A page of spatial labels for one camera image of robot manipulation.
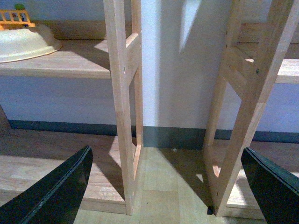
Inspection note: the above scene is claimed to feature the left wooden shelf unit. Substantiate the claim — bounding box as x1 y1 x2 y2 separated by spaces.
0 0 142 215

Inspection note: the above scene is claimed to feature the wooden shelf unit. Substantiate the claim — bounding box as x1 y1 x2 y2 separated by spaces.
0 0 142 215
203 0 299 220

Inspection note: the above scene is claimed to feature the orange toy fence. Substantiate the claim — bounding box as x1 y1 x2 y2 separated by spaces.
0 9 36 31

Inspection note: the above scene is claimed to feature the right wooden shelf unit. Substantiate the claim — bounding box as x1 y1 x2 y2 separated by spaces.
203 0 299 220

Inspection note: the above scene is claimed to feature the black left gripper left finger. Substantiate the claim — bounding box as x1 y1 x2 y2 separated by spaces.
0 146 93 224

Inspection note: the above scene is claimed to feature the cream plastic basin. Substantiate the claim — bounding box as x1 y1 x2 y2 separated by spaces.
0 24 62 63

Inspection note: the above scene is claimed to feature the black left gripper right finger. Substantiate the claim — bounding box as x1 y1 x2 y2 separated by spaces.
241 147 299 224

